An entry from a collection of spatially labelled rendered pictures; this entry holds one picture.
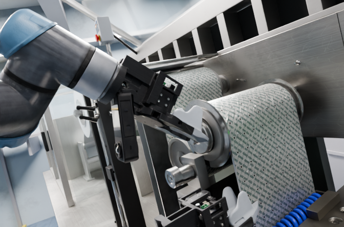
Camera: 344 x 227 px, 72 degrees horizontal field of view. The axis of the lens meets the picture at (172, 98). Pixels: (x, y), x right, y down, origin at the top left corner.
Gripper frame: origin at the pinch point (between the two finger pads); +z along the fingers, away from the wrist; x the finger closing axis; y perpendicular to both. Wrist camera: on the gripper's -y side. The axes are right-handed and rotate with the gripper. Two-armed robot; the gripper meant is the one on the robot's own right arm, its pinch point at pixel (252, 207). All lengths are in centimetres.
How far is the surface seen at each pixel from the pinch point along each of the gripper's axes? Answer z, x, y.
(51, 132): -24, 102, 20
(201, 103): -2.9, 4.1, 22.5
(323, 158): 31.6, 1.5, -1.5
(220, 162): -2.9, 2.6, 10.1
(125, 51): 123, 325, 106
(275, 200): 6.9, -0.3, -1.6
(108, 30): 2, 57, 56
